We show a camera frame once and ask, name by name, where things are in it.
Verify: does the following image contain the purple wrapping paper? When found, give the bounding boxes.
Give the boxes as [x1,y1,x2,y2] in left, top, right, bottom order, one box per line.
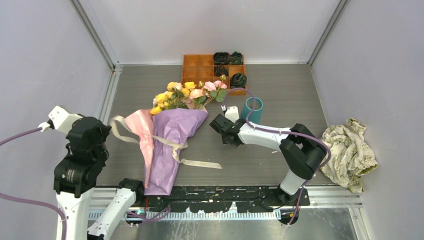
[144,108,209,196]

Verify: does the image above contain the yellow pink flower bunch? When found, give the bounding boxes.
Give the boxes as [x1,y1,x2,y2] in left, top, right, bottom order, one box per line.
[150,74,228,115]

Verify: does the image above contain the pink wrapping paper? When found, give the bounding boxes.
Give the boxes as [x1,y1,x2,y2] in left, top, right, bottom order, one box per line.
[124,109,154,188]

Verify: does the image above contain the cream ribbon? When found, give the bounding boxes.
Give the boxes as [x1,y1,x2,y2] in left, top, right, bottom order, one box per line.
[109,115,223,170]

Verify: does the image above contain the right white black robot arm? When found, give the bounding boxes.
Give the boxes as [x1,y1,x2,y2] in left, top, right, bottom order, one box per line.
[209,114,330,206]

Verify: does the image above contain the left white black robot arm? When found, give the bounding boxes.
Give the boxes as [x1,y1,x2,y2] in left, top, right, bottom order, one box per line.
[53,114,146,240]

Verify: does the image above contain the teal vase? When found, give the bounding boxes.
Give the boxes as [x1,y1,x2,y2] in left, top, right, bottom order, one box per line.
[240,97,263,124]

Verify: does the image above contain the dark rolled cloth front-right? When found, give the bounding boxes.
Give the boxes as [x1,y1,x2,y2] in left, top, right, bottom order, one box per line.
[229,72,247,89]

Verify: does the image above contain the dark rolled cloth middle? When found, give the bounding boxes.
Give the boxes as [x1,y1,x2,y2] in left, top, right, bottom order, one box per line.
[213,65,229,77]

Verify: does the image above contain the orange compartment tray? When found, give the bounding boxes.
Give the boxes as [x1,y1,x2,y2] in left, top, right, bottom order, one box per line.
[181,54,247,87]

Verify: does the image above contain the dark rolled cloth back-left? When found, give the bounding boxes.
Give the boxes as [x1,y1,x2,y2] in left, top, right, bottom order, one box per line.
[212,52,232,66]

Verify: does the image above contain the dark rolled cloth back-right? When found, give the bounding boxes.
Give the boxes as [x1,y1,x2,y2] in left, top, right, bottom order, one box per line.
[230,51,244,65]

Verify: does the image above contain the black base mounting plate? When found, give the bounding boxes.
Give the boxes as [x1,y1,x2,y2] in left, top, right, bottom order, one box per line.
[130,185,310,214]

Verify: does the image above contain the crumpled cream patterned cloth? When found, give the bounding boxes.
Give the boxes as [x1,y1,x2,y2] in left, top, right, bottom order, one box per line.
[320,118,379,193]

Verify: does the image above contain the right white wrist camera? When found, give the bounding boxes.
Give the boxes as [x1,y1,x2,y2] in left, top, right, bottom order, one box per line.
[221,105,240,123]

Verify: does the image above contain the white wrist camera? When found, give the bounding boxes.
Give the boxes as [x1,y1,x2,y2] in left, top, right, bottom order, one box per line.
[38,105,83,134]
[221,105,240,123]

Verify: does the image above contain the aluminium front rail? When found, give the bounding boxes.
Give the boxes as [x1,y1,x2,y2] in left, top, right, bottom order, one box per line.
[88,186,363,222]

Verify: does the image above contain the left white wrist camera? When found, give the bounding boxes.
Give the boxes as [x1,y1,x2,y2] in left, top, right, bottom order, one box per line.
[38,105,83,134]

